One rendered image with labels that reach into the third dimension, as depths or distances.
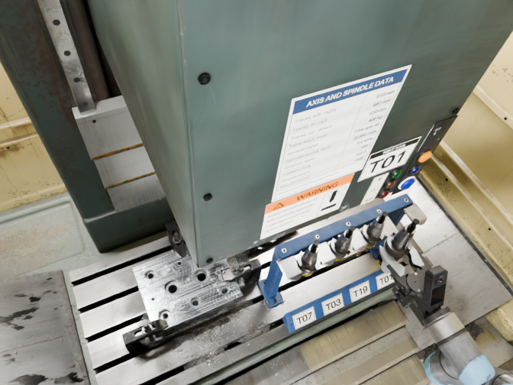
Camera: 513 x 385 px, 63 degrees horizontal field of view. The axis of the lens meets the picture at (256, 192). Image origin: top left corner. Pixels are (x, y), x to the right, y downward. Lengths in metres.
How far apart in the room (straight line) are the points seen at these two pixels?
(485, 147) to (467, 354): 0.81
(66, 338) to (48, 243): 0.47
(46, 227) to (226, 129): 1.69
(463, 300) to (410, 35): 1.43
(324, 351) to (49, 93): 1.19
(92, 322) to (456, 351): 1.05
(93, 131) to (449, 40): 0.98
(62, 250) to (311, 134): 1.60
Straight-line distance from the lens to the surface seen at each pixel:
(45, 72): 1.19
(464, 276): 1.84
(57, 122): 1.30
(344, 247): 1.19
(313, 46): 0.42
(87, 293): 1.52
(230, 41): 0.36
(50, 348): 1.75
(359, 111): 0.54
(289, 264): 1.17
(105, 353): 1.44
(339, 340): 1.61
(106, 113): 1.24
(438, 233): 1.87
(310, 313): 1.42
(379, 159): 0.68
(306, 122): 0.49
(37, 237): 2.06
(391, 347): 1.71
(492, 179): 1.69
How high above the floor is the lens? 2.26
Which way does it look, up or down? 56 degrees down
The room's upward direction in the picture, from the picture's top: 8 degrees clockwise
